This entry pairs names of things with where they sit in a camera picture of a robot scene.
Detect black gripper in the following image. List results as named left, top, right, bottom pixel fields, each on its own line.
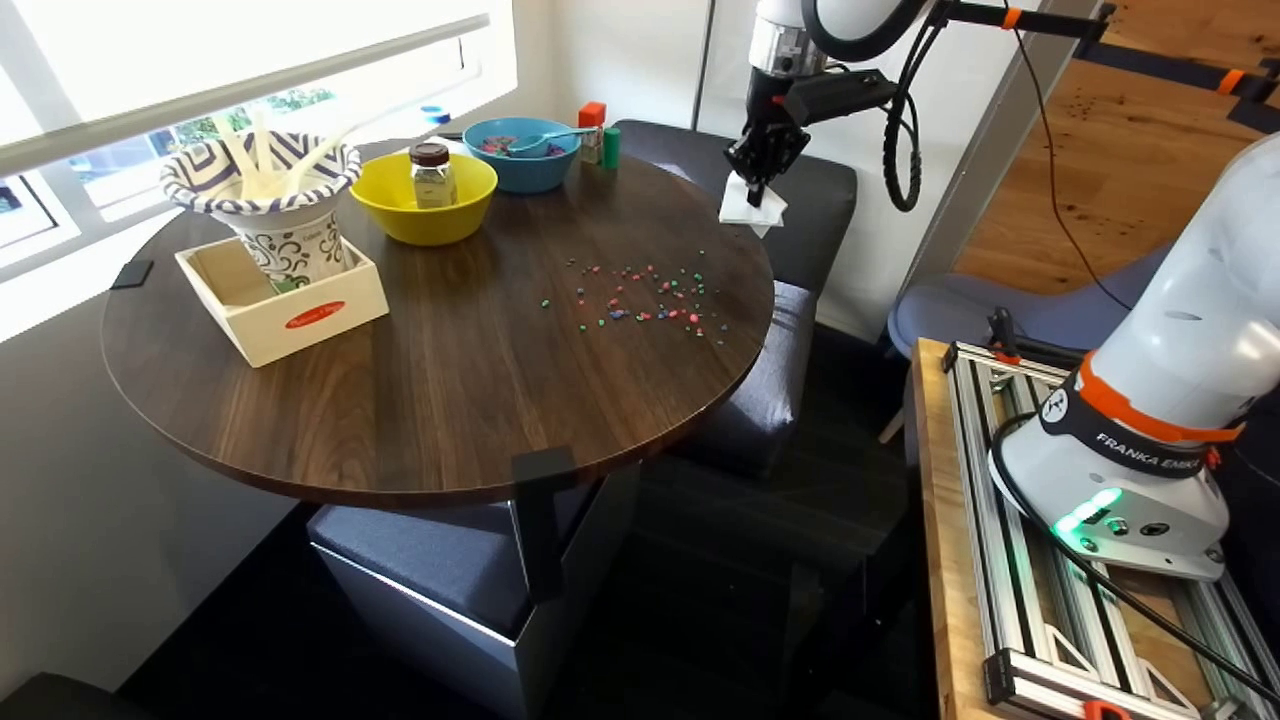
left=723, top=61, right=813, bottom=213

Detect white paper napkin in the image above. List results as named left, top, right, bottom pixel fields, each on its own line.
left=716, top=173, right=793, bottom=243

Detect colourful cereal pieces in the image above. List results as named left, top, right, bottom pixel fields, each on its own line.
left=537, top=251, right=731, bottom=344

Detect blue bowl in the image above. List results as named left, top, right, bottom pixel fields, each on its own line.
left=460, top=113, right=586, bottom=201

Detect red and blue bowl contents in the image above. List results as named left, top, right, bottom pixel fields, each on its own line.
left=475, top=125, right=573, bottom=159

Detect grey chair seat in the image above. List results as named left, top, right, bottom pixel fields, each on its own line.
left=885, top=249, right=1169, bottom=368

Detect small glass jar dark lid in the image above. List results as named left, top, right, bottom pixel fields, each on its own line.
left=404, top=138, right=460, bottom=213

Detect yellow bowl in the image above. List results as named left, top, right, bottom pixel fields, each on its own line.
left=348, top=149, right=505, bottom=251

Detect black white patterned bowl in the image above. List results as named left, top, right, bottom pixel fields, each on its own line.
left=157, top=125, right=364, bottom=293

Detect wooden robot mounting table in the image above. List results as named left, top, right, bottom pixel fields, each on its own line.
left=908, top=332, right=1280, bottom=720

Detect cream wooden box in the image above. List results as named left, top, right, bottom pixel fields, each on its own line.
left=172, top=227, right=394, bottom=372

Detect grey cabinet with cushion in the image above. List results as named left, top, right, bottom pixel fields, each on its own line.
left=299, top=464, right=648, bottom=720

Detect black table edge clip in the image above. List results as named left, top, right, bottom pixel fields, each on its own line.
left=109, top=256, right=158, bottom=296

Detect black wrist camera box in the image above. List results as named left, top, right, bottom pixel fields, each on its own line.
left=781, top=68, right=905, bottom=127

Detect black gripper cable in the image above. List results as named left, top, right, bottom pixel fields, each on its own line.
left=876, top=0, right=947, bottom=218

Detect black table leg frame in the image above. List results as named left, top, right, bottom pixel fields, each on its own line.
left=509, top=444, right=579, bottom=609

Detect black camera stand bar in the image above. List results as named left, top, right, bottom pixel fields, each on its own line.
left=947, top=0, right=1280, bottom=138

